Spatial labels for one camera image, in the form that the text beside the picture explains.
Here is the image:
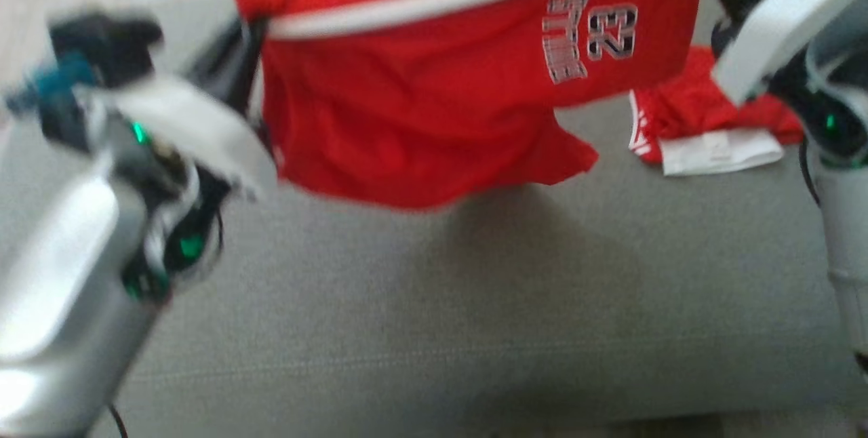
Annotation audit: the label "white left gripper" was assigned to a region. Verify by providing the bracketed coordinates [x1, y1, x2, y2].
[75, 16, 280, 203]

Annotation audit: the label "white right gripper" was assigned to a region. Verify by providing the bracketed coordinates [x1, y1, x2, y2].
[690, 0, 868, 108]

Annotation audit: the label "red shirt with striped trim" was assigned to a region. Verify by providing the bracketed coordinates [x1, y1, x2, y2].
[627, 44, 805, 178]

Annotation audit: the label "red shorts with white trim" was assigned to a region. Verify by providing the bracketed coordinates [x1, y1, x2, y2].
[233, 0, 707, 212]

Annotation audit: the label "teal left camera cable connector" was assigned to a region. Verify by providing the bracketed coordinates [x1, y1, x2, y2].
[3, 52, 97, 117]

